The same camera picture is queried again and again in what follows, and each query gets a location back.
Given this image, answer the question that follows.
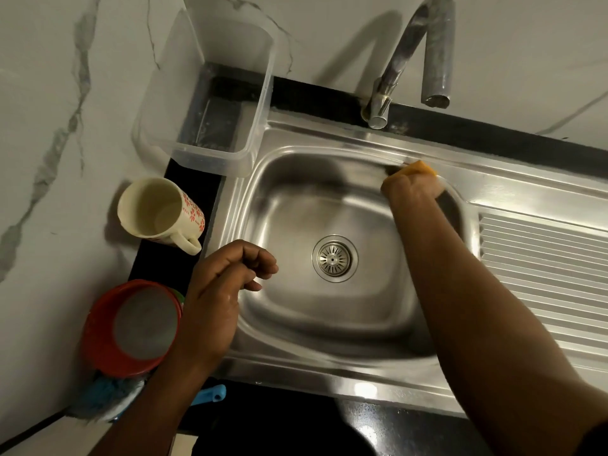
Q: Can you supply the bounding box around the person's left hand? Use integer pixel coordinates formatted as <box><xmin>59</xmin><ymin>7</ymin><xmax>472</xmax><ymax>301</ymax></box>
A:
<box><xmin>170</xmin><ymin>239</ymin><xmax>280</xmax><ymax>376</ymax></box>

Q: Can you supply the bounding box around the person's right hand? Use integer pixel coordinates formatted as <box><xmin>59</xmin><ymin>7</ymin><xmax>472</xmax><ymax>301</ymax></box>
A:
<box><xmin>379</xmin><ymin>170</ymin><xmax>447</xmax><ymax>205</ymax></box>

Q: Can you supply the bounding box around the orange sponge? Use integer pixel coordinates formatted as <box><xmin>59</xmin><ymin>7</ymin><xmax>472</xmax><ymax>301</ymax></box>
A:
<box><xmin>396</xmin><ymin>160</ymin><xmax>439</xmax><ymax>179</ymax></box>

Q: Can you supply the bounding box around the stainless steel sink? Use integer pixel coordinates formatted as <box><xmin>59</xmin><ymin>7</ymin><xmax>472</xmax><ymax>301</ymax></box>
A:
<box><xmin>201</xmin><ymin>108</ymin><xmax>608</xmax><ymax>419</ymax></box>

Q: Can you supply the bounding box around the cream floral mug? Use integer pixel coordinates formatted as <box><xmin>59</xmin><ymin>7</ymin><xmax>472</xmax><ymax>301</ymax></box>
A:
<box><xmin>117</xmin><ymin>177</ymin><xmax>207</xmax><ymax>257</ymax></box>

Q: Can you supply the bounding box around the blue brush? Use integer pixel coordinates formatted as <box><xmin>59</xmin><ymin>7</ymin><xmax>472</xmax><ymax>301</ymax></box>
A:
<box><xmin>66</xmin><ymin>372</ymin><xmax>227</xmax><ymax>423</ymax></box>

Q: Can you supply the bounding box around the chrome faucet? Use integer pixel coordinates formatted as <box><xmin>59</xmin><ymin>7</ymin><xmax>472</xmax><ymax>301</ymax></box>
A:
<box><xmin>360</xmin><ymin>0</ymin><xmax>457</xmax><ymax>130</ymax></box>

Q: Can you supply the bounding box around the person's right forearm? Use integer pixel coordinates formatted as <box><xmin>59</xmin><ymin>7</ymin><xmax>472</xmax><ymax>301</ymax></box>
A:
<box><xmin>387</xmin><ymin>196</ymin><xmax>608</xmax><ymax>456</ymax></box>

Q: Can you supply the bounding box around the person's black clothing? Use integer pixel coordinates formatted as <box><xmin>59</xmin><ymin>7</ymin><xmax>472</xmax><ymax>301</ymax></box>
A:
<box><xmin>574</xmin><ymin>420</ymin><xmax>608</xmax><ymax>456</ymax></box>

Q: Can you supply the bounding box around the round metal drain strainer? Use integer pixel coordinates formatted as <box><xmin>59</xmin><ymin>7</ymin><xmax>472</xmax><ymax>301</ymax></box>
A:
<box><xmin>311</xmin><ymin>234</ymin><xmax>360</xmax><ymax>284</ymax></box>

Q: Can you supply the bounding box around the red round soap tub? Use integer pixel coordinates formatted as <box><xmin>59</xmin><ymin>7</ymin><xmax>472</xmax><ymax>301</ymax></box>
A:
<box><xmin>80</xmin><ymin>279</ymin><xmax>185</xmax><ymax>379</ymax></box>

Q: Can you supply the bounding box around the grey metal appliance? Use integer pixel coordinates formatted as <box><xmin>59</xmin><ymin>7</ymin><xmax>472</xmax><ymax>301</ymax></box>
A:
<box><xmin>0</xmin><ymin>415</ymin><xmax>198</xmax><ymax>456</ymax></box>

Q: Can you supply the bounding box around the clear plastic container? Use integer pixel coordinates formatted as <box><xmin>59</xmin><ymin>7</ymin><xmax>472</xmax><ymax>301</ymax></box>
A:
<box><xmin>132</xmin><ymin>8</ymin><xmax>279</xmax><ymax>179</ymax></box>

